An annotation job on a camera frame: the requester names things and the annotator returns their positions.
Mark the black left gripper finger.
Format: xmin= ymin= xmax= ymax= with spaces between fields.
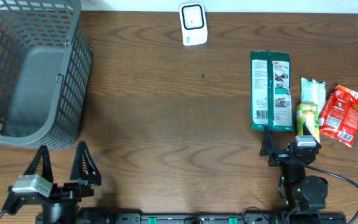
xmin=24 ymin=146 xmax=53 ymax=183
xmin=70 ymin=141 xmax=102 ymax=186

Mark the green tea drink carton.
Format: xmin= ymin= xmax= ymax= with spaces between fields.
xmin=296 ymin=103 xmax=320 ymax=142

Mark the mint wet wipes pack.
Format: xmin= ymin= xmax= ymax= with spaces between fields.
xmin=301 ymin=77 xmax=326 ymax=113

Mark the red snack bag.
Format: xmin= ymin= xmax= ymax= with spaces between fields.
xmin=319 ymin=85 xmax=358 ymax=147

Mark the green white 3M package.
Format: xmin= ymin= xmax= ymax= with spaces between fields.
xmin=250 ymin=50 xmax=294 ymax=132

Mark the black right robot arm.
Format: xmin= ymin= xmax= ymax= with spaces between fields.
xmin=259 ymin=126 xmax=328 ymax=217

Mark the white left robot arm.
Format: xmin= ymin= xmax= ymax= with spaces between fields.
xmin=0 ymin=141 xmax=116 ymax=224

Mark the white barcode scanner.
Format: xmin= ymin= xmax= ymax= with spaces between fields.
xmin=179 ymin=2 xmax=208 ymax=47

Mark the grey plastic mesh basket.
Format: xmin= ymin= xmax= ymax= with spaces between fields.
xmin=0 ymin=0 xmax=92 ymax=149

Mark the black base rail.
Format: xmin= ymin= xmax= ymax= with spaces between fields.
xmin=75 ymin=207 xmax=347 ymax=224

